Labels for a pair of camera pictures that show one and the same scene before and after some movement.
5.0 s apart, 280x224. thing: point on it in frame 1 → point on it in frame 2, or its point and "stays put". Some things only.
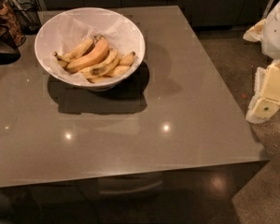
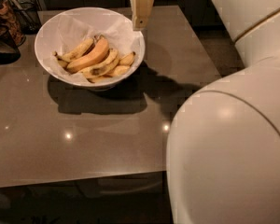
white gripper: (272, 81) → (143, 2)
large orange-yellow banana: (98, 51) stays put
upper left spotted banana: (77, 51) stays put
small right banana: (127, 60) stays put
